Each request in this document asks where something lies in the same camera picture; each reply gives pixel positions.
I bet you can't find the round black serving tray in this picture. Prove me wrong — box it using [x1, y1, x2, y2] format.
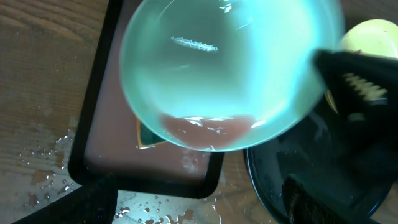
[246, 100, 392, 223]

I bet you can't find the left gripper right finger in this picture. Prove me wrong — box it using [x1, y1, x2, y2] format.
[282, 174, 375, 224]

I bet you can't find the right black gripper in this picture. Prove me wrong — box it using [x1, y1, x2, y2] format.
[313, 50, 397, 184]

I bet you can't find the yellow plate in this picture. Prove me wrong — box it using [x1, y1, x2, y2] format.
[340, 19, 397, 103]

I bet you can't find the light blue plate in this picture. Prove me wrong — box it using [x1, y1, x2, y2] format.
[119, 0, 344, 151]

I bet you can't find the black rectangular water tray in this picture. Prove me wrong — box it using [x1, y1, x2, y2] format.
[68, 0, 224, 198]

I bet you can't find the green yellow sponge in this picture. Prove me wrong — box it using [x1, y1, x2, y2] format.
[136, 119, 165, 149]

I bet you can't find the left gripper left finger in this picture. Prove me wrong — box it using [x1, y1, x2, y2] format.
[13, 175, 118, 224]

